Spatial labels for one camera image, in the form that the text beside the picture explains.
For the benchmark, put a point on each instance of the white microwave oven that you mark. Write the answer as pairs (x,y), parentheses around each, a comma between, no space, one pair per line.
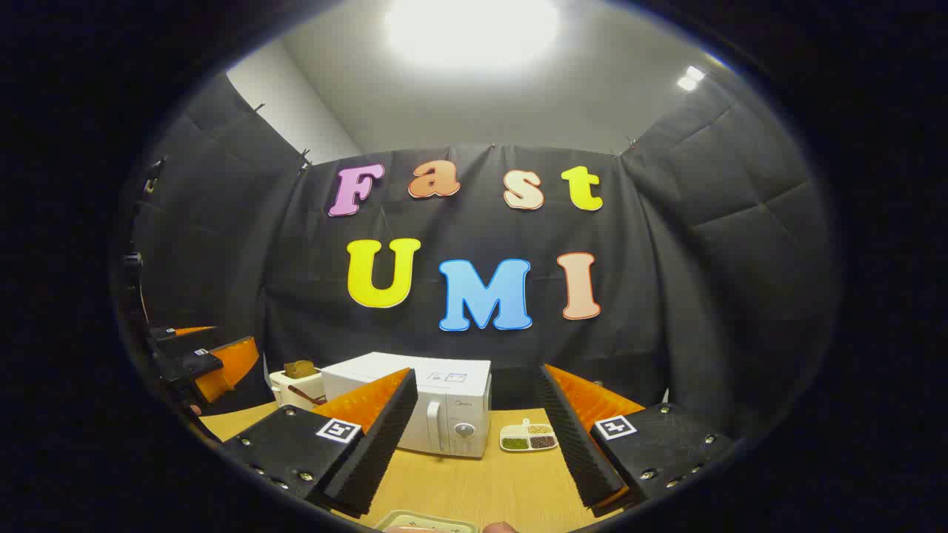
(452,407)

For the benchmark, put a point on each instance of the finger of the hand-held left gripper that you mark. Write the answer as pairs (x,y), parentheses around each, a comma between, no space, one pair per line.
(189,366)
(181,342)

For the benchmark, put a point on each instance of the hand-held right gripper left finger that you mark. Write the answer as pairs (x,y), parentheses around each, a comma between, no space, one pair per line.
(374,451)

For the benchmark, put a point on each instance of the small ceiling light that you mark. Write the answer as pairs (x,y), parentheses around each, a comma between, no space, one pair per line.
(690,78)

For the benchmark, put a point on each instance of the pale green square plate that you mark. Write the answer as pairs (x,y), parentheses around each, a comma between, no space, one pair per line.
(429,518)

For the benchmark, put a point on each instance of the large ceiling light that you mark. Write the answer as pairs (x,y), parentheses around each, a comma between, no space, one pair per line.
(470,29)

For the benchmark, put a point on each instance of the white toaster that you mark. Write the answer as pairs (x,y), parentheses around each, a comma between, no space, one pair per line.
(285,391)

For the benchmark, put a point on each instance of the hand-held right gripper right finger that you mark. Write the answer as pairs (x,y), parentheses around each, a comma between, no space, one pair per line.
(581,451)

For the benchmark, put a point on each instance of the brown bread slice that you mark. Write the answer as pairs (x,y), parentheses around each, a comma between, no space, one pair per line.
(300,369)

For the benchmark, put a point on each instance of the white divided bean dish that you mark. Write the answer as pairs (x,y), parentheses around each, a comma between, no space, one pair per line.
(527,437)

